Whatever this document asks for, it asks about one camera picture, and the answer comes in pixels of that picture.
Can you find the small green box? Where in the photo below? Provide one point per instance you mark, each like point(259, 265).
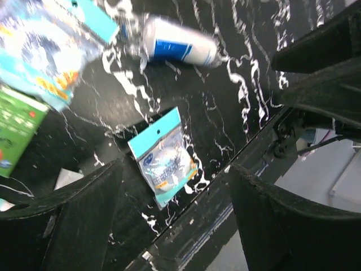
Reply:
point(21, 116)

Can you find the teal bandage packet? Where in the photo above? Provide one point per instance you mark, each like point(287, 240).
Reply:
point(162, 157)

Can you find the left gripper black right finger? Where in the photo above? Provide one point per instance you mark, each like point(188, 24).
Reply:
point(280, 230)

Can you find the white blue tube bottle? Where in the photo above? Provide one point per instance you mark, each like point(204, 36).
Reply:
point(151, 38)

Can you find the teal white sachet strips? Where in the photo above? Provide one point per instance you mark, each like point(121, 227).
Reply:
point(65, 177)

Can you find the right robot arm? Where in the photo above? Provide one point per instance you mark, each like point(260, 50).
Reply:
point(329, 95)

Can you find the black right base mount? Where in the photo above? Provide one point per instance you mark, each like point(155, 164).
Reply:
point(205, 236)

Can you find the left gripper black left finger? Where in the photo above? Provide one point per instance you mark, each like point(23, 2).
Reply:
point(66, 229)

